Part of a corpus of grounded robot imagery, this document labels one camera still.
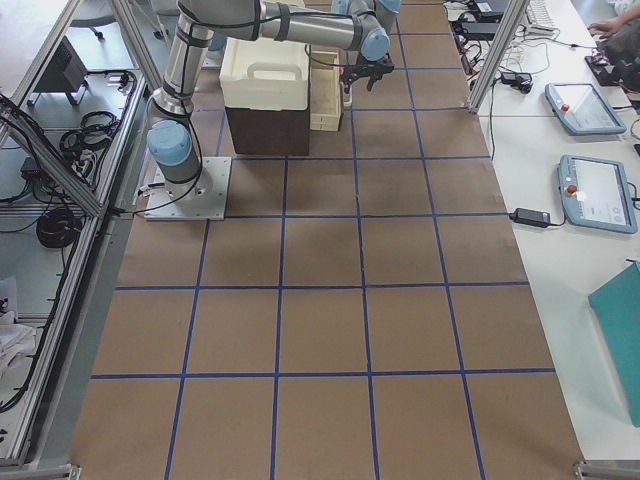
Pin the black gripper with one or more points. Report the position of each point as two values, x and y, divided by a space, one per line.
366 65

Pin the light wooden drawer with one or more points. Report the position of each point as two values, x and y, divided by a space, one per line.
326 102

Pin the dark wooden drawer cabinet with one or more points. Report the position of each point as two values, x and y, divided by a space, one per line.
267 133

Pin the cream plastic tray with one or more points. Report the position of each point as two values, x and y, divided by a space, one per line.
265 75

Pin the upper teach pendant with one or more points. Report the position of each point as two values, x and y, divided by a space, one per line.
583 109

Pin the teach pendant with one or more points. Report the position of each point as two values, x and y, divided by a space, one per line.
594 193
583 109

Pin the black power adapter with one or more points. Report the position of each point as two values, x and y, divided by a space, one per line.
535 218

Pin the lower teach pendant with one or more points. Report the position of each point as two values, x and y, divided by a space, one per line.
594 193

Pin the aluminium frame post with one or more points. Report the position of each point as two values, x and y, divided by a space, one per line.
505 34

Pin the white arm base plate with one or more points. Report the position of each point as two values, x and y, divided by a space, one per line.
206 200

